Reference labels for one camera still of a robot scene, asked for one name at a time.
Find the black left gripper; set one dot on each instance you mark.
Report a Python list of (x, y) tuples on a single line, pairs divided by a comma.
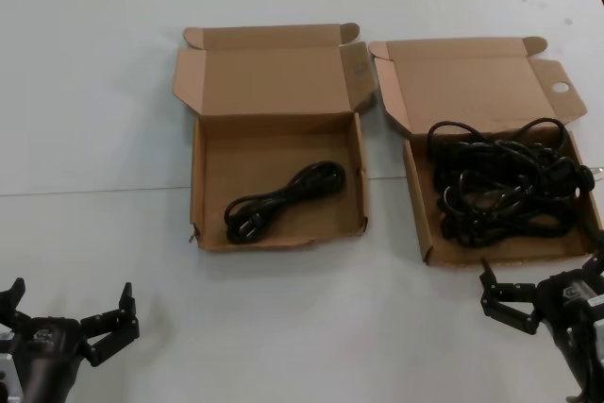
[(52, 341)]

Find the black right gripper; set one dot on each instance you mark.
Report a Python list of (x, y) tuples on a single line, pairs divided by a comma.
[(566, 304)]

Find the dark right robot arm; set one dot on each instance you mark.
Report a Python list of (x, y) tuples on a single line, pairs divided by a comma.
[(575, 367)]

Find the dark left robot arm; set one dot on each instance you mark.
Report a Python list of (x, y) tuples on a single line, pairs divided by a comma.
[(47, 386)]

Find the cardboard box with round hole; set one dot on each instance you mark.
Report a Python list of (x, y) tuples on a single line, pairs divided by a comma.
[(472, 87)]

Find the plain brown cardboard box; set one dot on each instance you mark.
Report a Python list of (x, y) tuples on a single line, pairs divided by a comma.
[(278, 91)]

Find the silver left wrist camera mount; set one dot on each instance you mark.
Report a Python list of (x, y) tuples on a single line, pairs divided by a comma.
[(9, 370)]

